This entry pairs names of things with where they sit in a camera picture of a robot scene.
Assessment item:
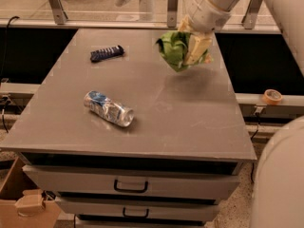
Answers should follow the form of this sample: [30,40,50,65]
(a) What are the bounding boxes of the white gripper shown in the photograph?
[178,0,231,66]

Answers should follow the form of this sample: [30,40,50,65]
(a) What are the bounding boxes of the green rice chip bag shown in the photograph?
[156,31,212,72]

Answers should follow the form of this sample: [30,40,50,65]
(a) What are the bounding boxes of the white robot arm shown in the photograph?
[180,0,304,228]

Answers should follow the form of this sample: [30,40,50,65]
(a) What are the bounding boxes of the dark blue snack bar wrapper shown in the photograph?
[90,45,124,63]

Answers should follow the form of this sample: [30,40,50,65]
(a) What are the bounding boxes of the roll of tan tape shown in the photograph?
[262,89,283,105]

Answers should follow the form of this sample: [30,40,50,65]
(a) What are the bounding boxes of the crushed silver blue can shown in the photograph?
[84,90,134,127]

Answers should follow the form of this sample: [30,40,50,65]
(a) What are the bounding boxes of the grey drawer cabinet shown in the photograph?
[2,29,256,228]

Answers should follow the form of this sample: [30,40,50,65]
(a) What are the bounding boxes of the lower grey drawer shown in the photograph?
[55,198,219,221]

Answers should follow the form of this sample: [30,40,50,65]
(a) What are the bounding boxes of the grey drawer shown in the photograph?
[55,198,219,221]
[23,165,239,200]

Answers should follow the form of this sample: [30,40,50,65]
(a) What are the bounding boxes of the upper grey drawer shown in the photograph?
[23,165,239,200]

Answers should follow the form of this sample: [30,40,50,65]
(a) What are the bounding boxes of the cardboard box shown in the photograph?
[0,158,61,228]

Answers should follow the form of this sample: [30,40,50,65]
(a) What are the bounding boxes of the middle metal railing bracket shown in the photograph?
[167,0,179,28]

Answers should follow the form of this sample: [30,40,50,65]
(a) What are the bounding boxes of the metal railing bracket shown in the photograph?
[167,0,179,28]
[241,0,262,29]
[48,0,67,25]

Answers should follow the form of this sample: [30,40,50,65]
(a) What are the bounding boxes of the right metal railing bracket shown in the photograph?
[241,0,262,29]

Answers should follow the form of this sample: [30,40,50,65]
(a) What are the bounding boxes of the left metal railing bracket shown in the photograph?
[48,0,67,25]

